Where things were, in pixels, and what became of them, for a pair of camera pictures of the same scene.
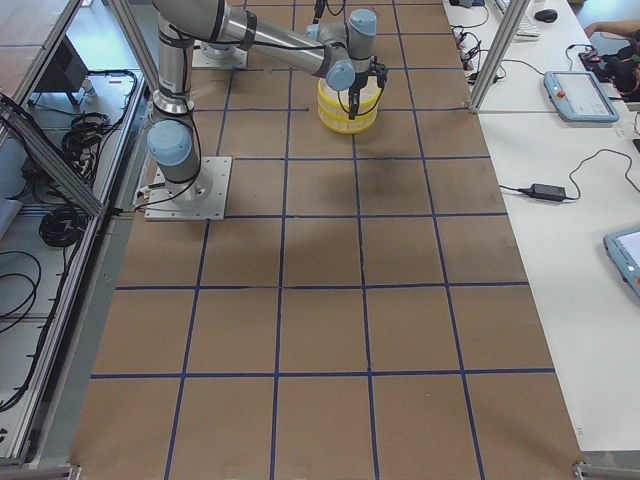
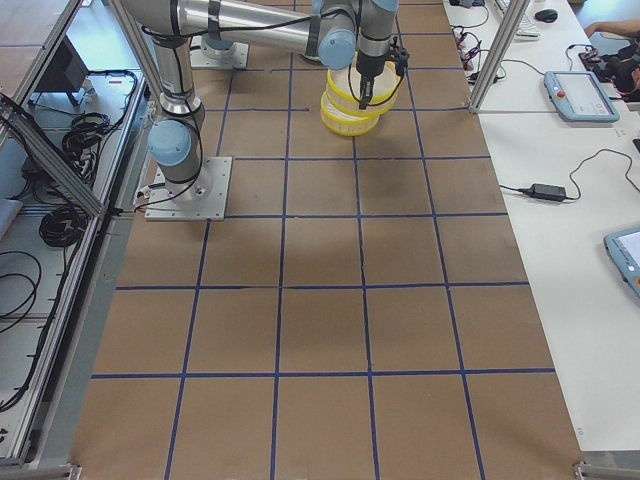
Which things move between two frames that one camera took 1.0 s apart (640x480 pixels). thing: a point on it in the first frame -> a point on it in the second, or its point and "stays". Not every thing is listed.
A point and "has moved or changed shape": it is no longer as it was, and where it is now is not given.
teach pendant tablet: [579, 97] stays
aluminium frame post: [513, 19] stays
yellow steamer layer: [336, 102] has moved or changed shape
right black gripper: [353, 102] -> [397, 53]
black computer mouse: [547, 16] stays
